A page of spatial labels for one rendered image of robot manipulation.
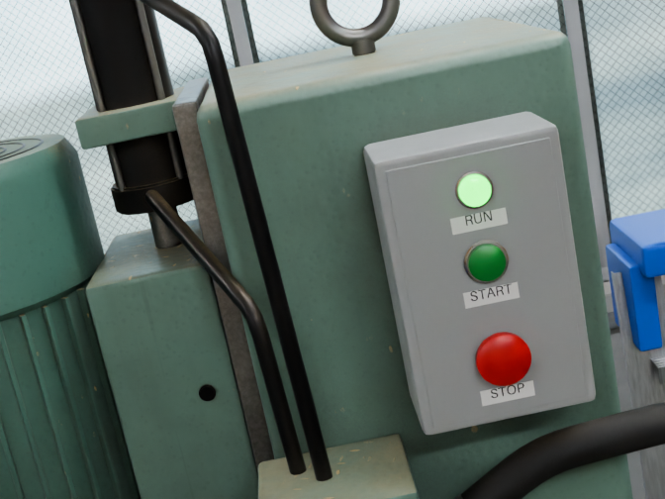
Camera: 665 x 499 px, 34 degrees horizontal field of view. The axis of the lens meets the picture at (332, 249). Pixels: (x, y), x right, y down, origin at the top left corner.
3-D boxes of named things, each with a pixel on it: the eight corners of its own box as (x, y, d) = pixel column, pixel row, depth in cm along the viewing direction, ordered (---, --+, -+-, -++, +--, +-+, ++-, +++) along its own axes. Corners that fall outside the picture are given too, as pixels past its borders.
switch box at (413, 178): (410, 398, 66) (361, 144, 62) (569, 364, 67) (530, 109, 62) (425, 440, 60) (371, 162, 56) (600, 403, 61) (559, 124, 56)
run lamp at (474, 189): (458, 211, 57) (451, 174, 57) (495, 203, 57) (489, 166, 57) (460, 214, 57) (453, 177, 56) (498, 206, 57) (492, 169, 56)
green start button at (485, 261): (467, 286, 58) (460, 245, 58) (511, 277, 58) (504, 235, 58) (469, 290, 58) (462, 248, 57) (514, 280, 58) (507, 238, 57)
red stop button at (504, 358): (479, 386, 60) (470, 336, 59) (531, 375, 60) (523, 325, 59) (482, 393, 59) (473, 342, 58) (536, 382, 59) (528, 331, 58)
